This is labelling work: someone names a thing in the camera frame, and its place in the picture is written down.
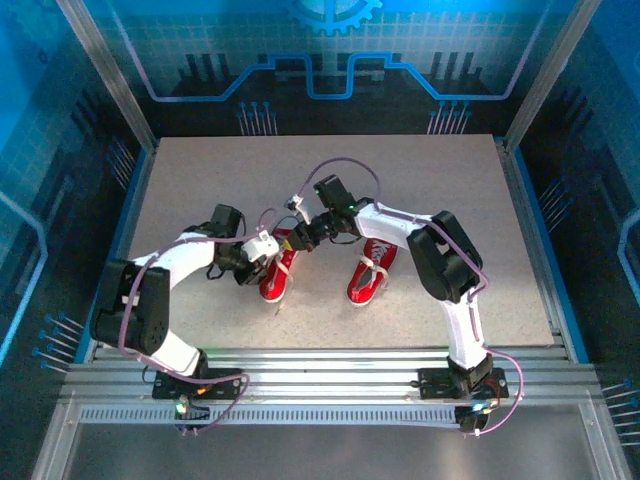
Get red canvas sneaker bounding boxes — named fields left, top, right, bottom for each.
left=347, top=238, right=400, bottom=308
left=258, top=227, right=300, bottom=303

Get black controller module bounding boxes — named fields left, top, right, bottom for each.
left=455, top=402, right=494, bottom=437
left=172, top=394, right=212, bottom=437

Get grey metal front panel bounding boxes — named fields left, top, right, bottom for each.
left=64, top=424, right=601, bottom=480

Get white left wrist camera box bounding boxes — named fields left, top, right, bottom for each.
left=242, top=229, right=280, bottom=262

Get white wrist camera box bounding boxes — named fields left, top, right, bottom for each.
left=283, top=194, right=312, bottom=217
left=242, top=229, right=280, bottom=262

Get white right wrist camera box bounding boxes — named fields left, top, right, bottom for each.
left=283, top=194, right=312, bottom=217

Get aluminium table side rail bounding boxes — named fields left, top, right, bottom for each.
left=494, top=137, right=591, bottom=364
left=74, top=147, right=156, bottom=364

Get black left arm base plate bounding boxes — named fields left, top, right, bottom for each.
left=151, top=366, right=245, bottom=401

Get aluminium rail frame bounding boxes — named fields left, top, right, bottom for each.
left=59, top=346, right=604, bottom=407

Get slotted grey cable duct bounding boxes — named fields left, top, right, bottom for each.
left=78, top=404, right=466, bottom=427

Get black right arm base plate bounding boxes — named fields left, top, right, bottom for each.
left=416, top=366, right=511, bottom=401

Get aluminium frame post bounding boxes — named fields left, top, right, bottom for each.
left=502, top=0, right=604, bottom=154
left=54, top=0, right=160, bottom=154

